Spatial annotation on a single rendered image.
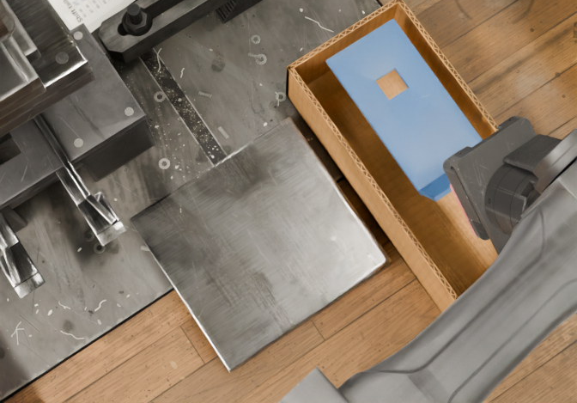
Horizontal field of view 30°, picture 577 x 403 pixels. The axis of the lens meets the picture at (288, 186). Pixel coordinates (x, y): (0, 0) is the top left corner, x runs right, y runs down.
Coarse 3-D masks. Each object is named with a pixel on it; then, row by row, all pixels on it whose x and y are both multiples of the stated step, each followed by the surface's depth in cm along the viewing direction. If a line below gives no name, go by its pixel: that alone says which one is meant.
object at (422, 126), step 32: (384, 32) 92; (352, 64) 91; (384, 64) 91; (416, 64) 91; (352, 96) 90; (384, 96) 90; (416, 96) 90; (448, 96) 90; (384, 128) 90; (416, 128) 90; (448, 128) 90; (416, 160) 89; (448, 192) 86
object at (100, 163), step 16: (144, 128) 93; (112, 144) 91; (128, 144) 94; (144, 144) 96; (80, 160) 90; (96, 160) 92; (112, 160) 95; (128, 160) 97; (96, 176) 96; (32, 192) 90; (16, 208) 95; (16, 224) 94
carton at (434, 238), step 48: (336, 48) 95; (432, 48) 93; (288, 96) 99; (336, 96) 99; (336, 144) 93; (384, 144) 98; (384, 192) 97; (432, 240) 96; (480, 240) 96; (432, 288) 92
